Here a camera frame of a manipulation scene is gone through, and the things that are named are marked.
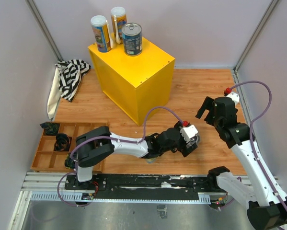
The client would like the corn can with pull tab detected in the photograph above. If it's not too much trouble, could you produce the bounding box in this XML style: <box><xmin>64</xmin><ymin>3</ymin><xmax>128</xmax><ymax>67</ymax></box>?
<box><xmin>189</xmin><ymin>133</ymin><xmax>200</xmax><ymax>146</ymax></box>

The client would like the blue short can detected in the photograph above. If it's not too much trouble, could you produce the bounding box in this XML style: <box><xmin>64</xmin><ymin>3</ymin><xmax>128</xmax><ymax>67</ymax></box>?
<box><xmin>122</xmin><ymin>23</ymin><xmax>142</xmax><ymax>56</ymax></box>

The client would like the tall can mixed beans label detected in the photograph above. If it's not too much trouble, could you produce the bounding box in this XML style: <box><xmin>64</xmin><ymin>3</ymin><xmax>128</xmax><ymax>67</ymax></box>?
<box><xmin>111</xmin><ymin>6</ymin><xmax>127</xmax><ymax>44</ymax></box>

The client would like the tall can orange label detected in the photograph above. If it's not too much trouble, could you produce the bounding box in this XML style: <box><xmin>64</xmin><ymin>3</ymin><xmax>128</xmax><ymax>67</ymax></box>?
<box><xmin>91</xmin><ymin>15</ymin><xmax>114</xmax><ymax>53</ymax></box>

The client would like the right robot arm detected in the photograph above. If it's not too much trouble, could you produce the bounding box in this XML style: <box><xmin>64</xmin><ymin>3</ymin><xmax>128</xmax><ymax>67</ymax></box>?
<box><xmin>196</xmin><ymin>96</ymin><xmax>287</xmax><ymax>230</ymax></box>

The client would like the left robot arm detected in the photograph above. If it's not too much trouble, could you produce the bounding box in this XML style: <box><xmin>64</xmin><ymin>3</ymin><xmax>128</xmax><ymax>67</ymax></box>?
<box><xmin>70</xmin><ymin>122</ymin><xmax>200</xmax><ymax>190</ymax></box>

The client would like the gold sardine tin lower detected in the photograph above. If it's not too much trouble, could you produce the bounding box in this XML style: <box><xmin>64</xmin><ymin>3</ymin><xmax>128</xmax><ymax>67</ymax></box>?
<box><xmin>146</xmin><ymin>158</ymin><xmax>157</xmax><ymax>164</ymax></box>

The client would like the yellow cabinet box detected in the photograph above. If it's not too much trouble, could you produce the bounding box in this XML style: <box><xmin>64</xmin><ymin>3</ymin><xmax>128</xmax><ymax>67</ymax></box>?
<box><xmin>88</xmin><ymin>38</ymin><xmax>175</xmax><ymax>126</ymax></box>

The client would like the wooden compartment tray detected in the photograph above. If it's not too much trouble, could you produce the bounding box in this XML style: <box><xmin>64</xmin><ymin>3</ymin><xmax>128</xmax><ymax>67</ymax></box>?
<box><xmin>31</xmin><ymin>122</ymin><xmax>109</xmax><ymax>173</ymax></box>

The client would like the dark patterned rolled cloth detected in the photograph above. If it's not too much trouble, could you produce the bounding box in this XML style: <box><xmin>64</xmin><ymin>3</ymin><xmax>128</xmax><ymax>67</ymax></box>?
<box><xmin>40</xmin><ymin>122</ymin><xmax>59</xmax><ymax>136</ymax></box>

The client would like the striped black white cloth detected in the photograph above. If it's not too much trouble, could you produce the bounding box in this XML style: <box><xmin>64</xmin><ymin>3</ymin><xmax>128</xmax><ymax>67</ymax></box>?
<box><xmin>55</xmin><ymin>59</ymin><xmax>91</xmax><ymax>102</ymax></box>

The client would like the cream canvas bag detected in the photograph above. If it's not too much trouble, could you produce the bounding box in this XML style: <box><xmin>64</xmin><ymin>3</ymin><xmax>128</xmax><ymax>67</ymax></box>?
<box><xmin>47</xmin><ymin>68</ymin><xmax>61</xmax><ymax>119</ymax></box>

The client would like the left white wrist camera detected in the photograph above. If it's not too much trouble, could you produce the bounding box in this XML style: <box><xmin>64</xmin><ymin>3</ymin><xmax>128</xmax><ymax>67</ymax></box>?
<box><xmin>180</xmin><ymin>121</ymin><xmax>199</xmax><ymax>144</ymax></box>

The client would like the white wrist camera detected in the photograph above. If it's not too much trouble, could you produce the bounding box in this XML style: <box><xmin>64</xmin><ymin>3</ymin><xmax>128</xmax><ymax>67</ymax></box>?
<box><xmin>180</xmin><ymin>121</ymin><xmax>199</xmax><ymax>144</ymax></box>
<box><xmin>224</xmin><ymin>88</ymin><xmax>240</xmax><ymax>105</ymax></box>

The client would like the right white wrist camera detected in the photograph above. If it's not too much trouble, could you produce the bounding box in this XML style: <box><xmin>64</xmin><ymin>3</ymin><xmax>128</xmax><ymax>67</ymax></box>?
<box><xmin>224</xmin><ymin>88</ymin><xmax>240</xmax><ymax>105</ymax></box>

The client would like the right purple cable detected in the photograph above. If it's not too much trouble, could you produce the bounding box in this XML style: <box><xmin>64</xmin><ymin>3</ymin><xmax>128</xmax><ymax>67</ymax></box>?
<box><xmin>229</xmin><ymin>80</ymin><xmax>287</xmax><ymax>230</ymax></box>

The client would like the purple cable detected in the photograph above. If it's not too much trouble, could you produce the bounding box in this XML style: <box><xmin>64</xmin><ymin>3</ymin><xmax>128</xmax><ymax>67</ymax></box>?
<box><xmin>57</xmin><ymin>106</ymin><xmax>186</xmax><ymax>208</ymax></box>
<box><xmin>229</xmin><ymin>80</ymin><xmax>287</xmax><ymax>230</ymax></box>

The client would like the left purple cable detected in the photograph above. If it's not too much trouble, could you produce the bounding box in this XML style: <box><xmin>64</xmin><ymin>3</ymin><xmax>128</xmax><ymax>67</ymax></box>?
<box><xmin>57</xmin><ymin>106</ymin><xmax>186</xmax><ymax>208</ymax></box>

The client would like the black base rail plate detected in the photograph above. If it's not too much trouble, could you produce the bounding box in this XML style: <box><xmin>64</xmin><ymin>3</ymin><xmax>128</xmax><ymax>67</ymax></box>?
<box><xmin>64</xmin><ymin>173</ymin><xmax>225</xmax><ymax>201</ymax></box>

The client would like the green yellow coiled cable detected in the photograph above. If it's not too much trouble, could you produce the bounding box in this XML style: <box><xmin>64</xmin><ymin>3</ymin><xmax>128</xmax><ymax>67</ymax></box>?
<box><xmin>54</xmin><ymin>133</ymin><xmax>72</xmax><ymax>152</ymax></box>

